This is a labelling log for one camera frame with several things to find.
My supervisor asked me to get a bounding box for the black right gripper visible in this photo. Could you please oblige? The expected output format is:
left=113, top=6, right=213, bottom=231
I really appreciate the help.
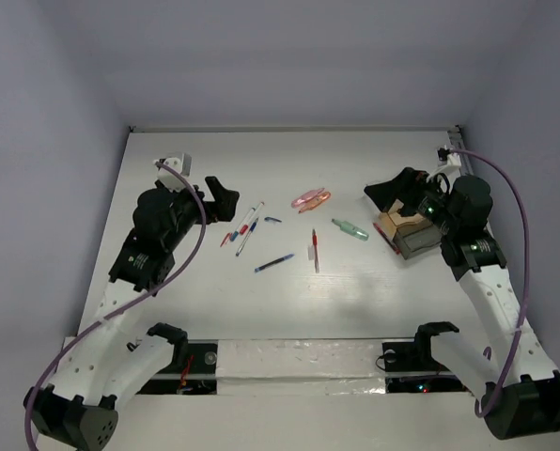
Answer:
left=364, top=166, right=459, bottom=234

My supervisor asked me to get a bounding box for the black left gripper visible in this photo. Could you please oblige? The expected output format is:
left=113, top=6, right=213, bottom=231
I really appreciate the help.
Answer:
left=158, top=177, right=239, bottom=250

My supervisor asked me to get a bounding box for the white marker blue cap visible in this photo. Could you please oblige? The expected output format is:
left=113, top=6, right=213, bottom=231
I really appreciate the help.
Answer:
left=230, top=207, right=255, bottom=241

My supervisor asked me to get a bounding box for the blue ballpoint pen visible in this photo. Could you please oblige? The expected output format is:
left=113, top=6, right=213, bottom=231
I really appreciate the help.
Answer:
left=235, top=217, right=259, bottom=257

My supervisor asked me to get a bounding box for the green correction tape pen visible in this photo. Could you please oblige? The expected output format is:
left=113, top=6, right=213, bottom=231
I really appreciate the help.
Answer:
left=332, top=218, right=369, bottom=241

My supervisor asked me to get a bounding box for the orange highlighter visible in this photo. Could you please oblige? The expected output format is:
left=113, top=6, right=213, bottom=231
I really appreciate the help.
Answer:
left=299, top=191, right=331, bottom=214

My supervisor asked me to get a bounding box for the pink highlighter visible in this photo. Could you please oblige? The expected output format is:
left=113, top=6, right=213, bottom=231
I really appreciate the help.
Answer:
left=291, top=188, right=324, bottom=209

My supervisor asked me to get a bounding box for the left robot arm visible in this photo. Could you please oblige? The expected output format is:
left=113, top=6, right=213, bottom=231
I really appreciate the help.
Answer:
left=23, top=176, right=240, bottom=450

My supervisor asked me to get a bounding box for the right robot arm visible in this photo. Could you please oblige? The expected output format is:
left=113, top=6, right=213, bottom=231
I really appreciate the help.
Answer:
left=364, top=167, right=560, bottom=440

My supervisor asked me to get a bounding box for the stationery organizer box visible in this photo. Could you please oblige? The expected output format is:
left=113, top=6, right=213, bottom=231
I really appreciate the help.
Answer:
left=378, top=201, right=442, bottom=260

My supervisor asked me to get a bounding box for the red pen cap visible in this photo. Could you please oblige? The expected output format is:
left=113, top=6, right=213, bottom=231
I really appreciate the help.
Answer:
left=220, top=232, right=232, bottom=247

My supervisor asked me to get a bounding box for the red gel pen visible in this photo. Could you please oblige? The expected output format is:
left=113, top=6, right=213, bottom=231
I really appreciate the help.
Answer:
left=311, top=228, right=319, bottom=273

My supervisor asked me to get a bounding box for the blue ink refill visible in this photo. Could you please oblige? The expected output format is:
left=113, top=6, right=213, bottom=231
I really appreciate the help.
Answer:
left=254, top=253, right=295, bottom=273

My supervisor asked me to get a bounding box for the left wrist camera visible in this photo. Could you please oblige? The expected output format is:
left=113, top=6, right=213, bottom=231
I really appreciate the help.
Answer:
left=153, top=153, right=192, bottom=193

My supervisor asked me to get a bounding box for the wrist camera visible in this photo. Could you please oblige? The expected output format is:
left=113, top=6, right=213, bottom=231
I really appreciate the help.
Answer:
left=434, top=147, right=461, bottom=178
left=153, top=153, right=192, bottom=193

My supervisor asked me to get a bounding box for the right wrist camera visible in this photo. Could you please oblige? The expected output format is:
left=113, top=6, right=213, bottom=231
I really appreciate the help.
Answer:
left=434, top=147, right=461, bottom=178

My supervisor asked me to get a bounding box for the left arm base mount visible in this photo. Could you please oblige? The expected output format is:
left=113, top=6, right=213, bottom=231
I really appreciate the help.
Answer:
left=147, top=322, right=218, bottom=375

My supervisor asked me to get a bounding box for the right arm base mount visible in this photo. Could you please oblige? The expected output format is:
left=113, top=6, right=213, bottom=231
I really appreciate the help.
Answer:
left=376, top=321, right=459, bottom=373

